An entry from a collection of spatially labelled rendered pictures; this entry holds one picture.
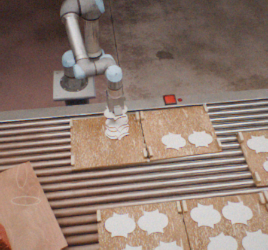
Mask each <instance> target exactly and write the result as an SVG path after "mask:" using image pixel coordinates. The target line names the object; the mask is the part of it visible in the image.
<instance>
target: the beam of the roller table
mask: <svg viewBox="0 0 268 250"><path fill-rule="evenodd" d="M178 98H181V99H182V101H181V102H178V101H177V99H178ZM258 100H268V89H261V90H247V91H240V92H227V93H213V94H200V95H193V96H176V102H177V104H176V105H168V106H165V103H164V100H163V98H162V97H161V98H153V99H140V100H127V101H124V105H125V106H126V107H127V112H134V111H153V110H161V109H173V108H185V107H192V106H203V104H206V105H218V104H225V103H238V102H250V101H258ZM106 106H107V104H106V103H94V104H86V105H73V106H60V107H53V108H40V109H27V110H19V111H14V110H12V111H0V124H5V123H17V122H24V121H37V120H50V119H57V118H70V117H82V116H89V115H102V114H104V111H106V108H105V107H106Z"/></svg>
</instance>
